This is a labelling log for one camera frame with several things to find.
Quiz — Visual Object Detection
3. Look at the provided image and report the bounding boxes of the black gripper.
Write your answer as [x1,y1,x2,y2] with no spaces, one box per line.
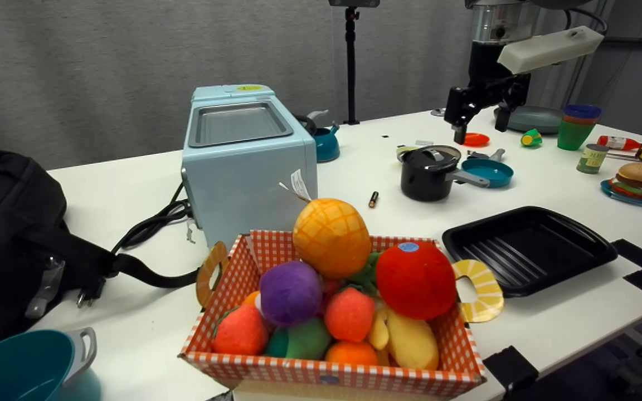
[442,43,532,144]

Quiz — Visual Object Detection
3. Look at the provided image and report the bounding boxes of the black pot lid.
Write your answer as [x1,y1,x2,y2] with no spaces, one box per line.
[398,142,463,168]

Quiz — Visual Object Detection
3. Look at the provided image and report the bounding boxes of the black toy pot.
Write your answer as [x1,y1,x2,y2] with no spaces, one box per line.
[398,142,490,202]

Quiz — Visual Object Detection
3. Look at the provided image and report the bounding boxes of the large teal pot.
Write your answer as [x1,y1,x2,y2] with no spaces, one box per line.
[0,326,105,401]

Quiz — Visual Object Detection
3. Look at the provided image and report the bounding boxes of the red round disc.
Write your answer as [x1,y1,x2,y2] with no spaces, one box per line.
[462,132,492,150]

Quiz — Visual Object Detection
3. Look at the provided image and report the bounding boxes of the dark grey plate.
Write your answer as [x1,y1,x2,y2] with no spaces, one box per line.
[507,103,564,135]

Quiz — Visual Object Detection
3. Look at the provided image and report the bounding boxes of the green yellow toy bottle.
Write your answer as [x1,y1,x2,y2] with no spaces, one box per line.
[519,126,546,150]

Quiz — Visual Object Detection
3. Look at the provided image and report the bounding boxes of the green plastic cup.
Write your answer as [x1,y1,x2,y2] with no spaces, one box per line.
[554,116,598,153]

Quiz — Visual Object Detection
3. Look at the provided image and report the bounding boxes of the blue plastic cup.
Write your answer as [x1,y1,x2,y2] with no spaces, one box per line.
[564,103,603,122]

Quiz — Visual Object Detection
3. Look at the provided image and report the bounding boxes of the small pale green cup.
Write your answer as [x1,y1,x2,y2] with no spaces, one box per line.
[575,142,610,176]

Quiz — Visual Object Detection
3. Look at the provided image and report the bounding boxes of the red white toy item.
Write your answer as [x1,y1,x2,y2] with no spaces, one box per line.
[595,133,642,156]

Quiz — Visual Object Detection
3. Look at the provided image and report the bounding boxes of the black grill tray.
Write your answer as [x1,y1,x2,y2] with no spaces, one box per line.
[442,205,620,298]

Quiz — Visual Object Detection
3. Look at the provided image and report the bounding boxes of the toy burger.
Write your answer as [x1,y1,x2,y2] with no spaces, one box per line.
[609,160,642,200]

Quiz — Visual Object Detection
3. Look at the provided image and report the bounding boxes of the small teal plate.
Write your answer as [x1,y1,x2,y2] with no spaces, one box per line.
[600,176,642,207]

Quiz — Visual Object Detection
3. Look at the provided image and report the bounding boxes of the yellow plush pineapple slice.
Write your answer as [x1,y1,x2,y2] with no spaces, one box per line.
[449,256,505,326]

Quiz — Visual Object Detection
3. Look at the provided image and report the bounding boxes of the red plush tomato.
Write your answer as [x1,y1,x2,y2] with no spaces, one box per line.
[371,239,458,324]

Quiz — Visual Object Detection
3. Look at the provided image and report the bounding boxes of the orange plush pineapple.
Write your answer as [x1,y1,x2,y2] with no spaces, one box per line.
[291,195,374,280]

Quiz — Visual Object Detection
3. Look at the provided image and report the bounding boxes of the yellow plush banana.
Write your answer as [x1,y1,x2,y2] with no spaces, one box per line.
[365,303,442,371]

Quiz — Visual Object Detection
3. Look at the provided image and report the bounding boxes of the light blue toy oven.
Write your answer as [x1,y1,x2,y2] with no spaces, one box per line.
[180,83,320,252]

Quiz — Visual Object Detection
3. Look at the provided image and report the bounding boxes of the red orange plush peach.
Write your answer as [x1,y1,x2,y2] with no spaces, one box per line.
[322,285,379,345]

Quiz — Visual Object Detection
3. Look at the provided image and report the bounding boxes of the purple plush fruit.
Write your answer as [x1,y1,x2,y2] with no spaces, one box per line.
[259,258,325,329]

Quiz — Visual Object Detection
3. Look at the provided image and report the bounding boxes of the small orange plush fruit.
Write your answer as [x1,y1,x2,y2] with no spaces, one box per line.
[325,339,381,368]

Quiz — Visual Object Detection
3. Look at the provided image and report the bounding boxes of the green plush fruit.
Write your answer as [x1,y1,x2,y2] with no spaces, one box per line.
[263,319,331,360]

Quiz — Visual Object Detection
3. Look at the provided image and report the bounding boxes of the red checkered cardboard basket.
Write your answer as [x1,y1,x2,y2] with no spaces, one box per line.
[179,228,487,401]

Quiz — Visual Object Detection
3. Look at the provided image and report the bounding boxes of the black backpack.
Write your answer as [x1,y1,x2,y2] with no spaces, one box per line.
[0,110,205,362]

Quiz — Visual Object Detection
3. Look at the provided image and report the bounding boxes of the teal frying pan grey handle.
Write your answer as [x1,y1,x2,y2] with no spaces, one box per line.
[458,148,517,189]

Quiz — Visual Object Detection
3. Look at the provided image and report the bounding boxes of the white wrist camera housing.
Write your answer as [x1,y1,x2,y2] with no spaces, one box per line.
[496,24,607,75]

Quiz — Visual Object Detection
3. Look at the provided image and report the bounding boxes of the black camera tripod pole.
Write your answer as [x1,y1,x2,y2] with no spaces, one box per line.
[328,0,381,126]

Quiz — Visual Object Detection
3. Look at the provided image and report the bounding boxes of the teal pot grey handles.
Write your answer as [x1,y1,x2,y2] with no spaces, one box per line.
[296,110,340,164]

